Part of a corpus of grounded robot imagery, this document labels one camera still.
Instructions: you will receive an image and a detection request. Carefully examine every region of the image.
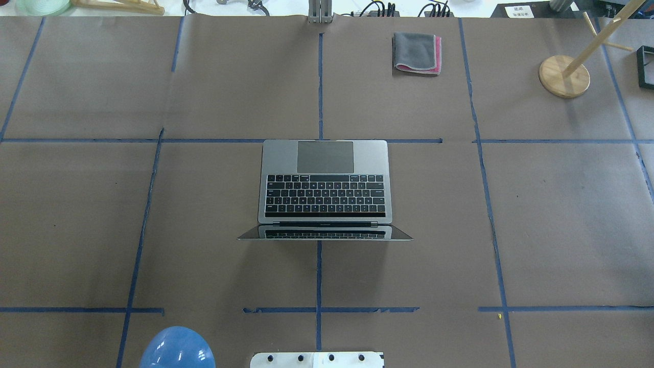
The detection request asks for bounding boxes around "grey laptop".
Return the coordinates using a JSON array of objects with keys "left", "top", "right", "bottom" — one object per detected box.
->
[{"left": 240, "top": 140, "right": 411, "bottom": 241}]

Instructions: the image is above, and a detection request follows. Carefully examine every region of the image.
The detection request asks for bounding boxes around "grey pink folded cloth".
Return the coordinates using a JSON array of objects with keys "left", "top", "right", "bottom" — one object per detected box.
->
[{"left": 392, "top": 31, "right": 443, "bottom": 76}]

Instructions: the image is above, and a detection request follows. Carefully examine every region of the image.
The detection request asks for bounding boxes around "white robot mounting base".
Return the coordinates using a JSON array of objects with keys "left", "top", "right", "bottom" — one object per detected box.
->
[{"left": 250, "top": 351, "right": 385, "bottom": 367}]

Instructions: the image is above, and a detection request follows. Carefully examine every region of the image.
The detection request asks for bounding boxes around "blue desk lamp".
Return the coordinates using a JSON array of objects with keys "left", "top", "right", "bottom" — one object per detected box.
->
[{"left": 138, "top": 326, "right": 216, "bottom": 367}]

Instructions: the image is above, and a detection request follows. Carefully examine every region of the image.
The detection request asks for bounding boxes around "wooden mug tree stand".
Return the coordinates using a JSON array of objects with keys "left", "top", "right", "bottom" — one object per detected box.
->
[{"left": 538, "top": 1, "right": 645, "bottom": 99}]

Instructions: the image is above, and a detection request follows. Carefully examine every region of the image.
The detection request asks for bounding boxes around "wooden dish rack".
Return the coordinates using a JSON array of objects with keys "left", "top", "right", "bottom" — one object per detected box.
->
[{"left": 70, "top": 1, "right": 165, "bottom": 16}]

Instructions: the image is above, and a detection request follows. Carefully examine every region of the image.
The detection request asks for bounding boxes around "black wine glass tray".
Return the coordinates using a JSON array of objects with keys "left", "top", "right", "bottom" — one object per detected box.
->
[{"left": 636, "top": 45, "right": 653, "bottom": 90}]

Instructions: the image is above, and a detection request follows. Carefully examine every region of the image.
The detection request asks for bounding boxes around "green glass plate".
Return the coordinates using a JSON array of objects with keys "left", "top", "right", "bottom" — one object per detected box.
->
[{"left": 15, "top": 0, "right": 72, "bottom": 16}]

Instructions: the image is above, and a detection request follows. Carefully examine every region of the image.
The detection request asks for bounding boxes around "aluminium camera post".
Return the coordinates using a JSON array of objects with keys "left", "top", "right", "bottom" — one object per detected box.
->
[{"left": 308, "top": 0, "right": 334, "bottom": 24}]

